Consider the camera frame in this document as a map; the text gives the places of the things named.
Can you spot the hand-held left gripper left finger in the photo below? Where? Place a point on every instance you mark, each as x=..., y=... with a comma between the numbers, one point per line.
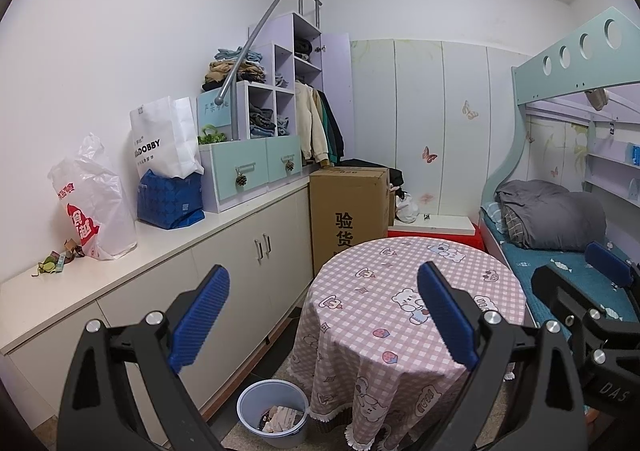
x=200, y=316

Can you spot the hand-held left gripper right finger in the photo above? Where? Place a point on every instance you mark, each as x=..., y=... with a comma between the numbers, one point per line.
x=447, y=318

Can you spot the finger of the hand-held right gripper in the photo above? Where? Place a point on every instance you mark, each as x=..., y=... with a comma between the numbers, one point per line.
x=607, y=263
x=555, y=288

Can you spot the light blue plastic bin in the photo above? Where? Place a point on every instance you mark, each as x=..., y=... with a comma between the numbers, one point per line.
x=250, y=406

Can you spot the pile of snack wrappers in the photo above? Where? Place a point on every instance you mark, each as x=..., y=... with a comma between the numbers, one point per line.
x=282, y=418

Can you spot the teal printed bedsheet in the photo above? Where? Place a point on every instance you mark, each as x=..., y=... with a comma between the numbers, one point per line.
x=545, y=266

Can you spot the white low cabinet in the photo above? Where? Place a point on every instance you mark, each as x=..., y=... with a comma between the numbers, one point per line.
x=190, y=281

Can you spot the grey duvet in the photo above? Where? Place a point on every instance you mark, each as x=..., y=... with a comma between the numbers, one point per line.
x=565, y=221

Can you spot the round table with pink checked cloth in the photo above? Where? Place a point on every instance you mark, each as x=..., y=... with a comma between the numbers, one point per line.
x=360, y=311

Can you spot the white board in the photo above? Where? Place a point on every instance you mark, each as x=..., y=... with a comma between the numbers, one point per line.
x=435, y=225

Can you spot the small white plastic bag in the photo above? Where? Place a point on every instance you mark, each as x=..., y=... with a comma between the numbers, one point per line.
x=407, y=208

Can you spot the blue woven bag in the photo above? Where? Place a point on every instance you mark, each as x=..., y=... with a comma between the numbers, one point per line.
x=167, y=201

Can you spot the pink butterfly sticker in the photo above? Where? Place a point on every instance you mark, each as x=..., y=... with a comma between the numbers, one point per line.
x=425, y=198

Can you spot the pine cone drawer pull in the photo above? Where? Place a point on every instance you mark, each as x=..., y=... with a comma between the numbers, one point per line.
x=242, y=179
x=289, y=166

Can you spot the lilac stair cabinet teal drawers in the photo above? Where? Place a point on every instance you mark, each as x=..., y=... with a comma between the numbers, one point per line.
x=230, y=176

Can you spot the black cloth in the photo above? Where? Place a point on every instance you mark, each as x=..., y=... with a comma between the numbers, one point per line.
x=395, y=178

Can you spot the white plastic bag red print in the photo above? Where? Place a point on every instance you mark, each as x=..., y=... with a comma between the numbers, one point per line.
x=100, y=201

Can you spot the tall cardboard box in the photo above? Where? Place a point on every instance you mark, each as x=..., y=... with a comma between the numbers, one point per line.
x=345, y=201

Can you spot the small green and brown trinkets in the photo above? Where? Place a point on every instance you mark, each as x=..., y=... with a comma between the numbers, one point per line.
x=50, y=265

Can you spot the brown hanging pouch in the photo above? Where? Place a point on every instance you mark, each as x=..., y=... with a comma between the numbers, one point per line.
x=596, y=100

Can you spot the red butterfly sticker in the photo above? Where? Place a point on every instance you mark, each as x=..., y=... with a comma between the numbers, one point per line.
x=429, y=154

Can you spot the small green plant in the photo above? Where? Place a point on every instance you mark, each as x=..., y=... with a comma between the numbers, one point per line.
x=211, y=136

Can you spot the white paper shopping bag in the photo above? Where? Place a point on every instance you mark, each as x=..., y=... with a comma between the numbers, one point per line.
x=160, y=136

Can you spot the pale butterfly sticker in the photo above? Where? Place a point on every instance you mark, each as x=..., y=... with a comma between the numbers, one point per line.
x=468, y=110

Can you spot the folded jeans in cubby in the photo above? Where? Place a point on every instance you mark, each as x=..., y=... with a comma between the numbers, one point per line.
x=261, y=123

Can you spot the black hanging jacket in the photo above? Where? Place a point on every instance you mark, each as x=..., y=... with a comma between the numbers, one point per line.
x=339, y=131

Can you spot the green hanging jacket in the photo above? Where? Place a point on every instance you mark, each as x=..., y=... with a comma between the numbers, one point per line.
x=330, y=131

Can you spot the white wardrobe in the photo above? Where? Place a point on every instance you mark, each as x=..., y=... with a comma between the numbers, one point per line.
x=450, y=81

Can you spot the stack of folded clothes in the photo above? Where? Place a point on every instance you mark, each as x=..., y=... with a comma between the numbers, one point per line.
x=240, y=68

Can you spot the grey metal handrail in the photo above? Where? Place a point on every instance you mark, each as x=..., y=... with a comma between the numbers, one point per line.
x=257, y=36

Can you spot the black folded clothes in cubby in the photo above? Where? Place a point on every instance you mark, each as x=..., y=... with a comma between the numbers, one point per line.
x=302, y=47

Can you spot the teal bunk bed frame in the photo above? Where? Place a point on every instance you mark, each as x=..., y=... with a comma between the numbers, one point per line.
x=565, y=71

